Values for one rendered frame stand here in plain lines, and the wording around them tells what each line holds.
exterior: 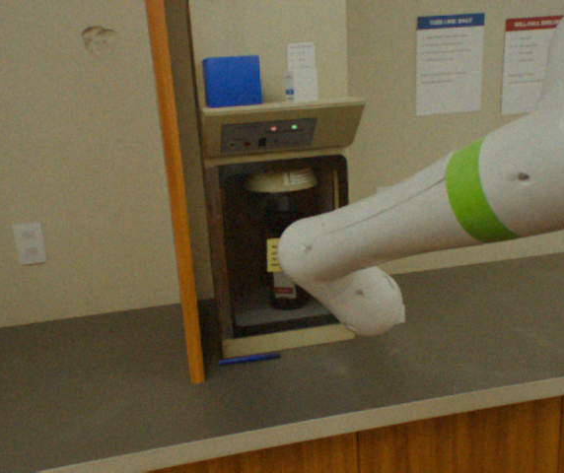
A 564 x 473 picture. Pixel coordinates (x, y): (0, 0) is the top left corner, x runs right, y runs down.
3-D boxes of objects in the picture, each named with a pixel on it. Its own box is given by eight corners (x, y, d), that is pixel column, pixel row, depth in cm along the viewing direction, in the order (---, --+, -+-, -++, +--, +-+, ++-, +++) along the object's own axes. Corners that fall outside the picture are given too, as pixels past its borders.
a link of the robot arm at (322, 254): (499, 265, 64) (521, 193, 70) (433, 198, 60) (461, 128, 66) (304, 308, 93) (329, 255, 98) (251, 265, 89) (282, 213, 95)
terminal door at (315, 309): (225, 339, 132) (208, 165, 121) (351, 320, 138) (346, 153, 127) (225, 340, 131) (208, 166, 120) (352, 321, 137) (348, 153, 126)
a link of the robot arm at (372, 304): (380, 361, 90) (427, 309, 90) (324, 314, 86) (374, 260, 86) (350, 325, 104) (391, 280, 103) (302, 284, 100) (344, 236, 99)
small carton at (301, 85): (286, 101, 118) (284, 70, 116) (309, 100, 120) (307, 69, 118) (294, 101, 113) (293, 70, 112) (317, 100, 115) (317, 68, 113)
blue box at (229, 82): (205, 106, 118) (201, 59, 115) (253, 102, 120) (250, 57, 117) (210, 108, 108) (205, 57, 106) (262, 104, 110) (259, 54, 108)
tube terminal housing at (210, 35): (212, 317, 157) (180, 14, 136) (325, 302, 163) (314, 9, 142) (222, 359, 134) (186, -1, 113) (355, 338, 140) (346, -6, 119)
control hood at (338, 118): (202, 156, 121) (197, 106, 118) (350, 143, 127) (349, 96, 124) (208, 163, 110) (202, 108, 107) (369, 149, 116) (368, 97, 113)
